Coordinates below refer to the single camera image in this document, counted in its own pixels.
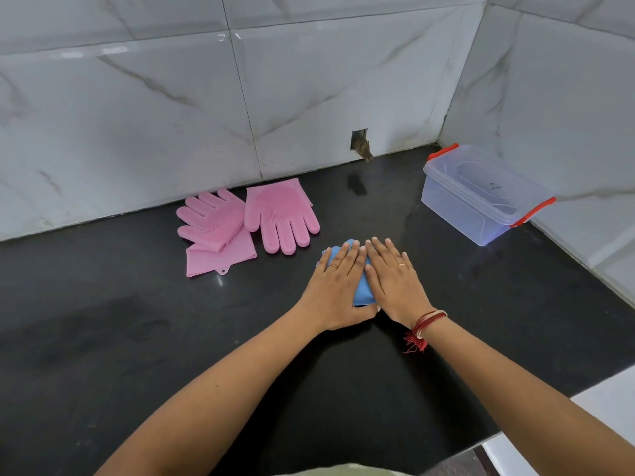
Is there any person's right hand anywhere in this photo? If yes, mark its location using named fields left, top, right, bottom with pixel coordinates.
left=364, top=236, right=437, bottom=329

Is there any person's left hand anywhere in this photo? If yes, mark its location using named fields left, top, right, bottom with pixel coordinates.
left=296, top=241, right=380, bottom=333

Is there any pink silicone glove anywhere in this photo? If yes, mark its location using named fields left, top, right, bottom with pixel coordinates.
left=176, top=188, right=259, bottom=279
left=243, top=177, right=322, bottom=257

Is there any clear plastic storage box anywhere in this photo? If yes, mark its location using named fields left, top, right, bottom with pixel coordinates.
left=421, top=143, right=558, bottom=247

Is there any clear plastic box lid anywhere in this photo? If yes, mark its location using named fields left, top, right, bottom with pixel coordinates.
left=423, top=143, right=556, bottom=229

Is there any person's left forearm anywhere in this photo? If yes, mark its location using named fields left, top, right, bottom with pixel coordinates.
left=94, top=304, right=323, bottom=476

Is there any person's right forearm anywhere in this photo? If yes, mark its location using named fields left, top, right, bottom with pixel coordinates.
left=421, top=314, right=635, bottom=476

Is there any pale green shirt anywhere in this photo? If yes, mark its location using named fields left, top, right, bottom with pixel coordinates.
left=292, top=463, right=413, bottom=476

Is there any red thread bracelet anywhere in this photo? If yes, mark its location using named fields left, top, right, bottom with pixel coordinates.
left=402, top=309, right=449, bottom=354

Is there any brown pipe stub in wall hole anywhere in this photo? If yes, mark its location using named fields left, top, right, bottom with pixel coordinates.
left=350, top=128, right=374, bottom=162

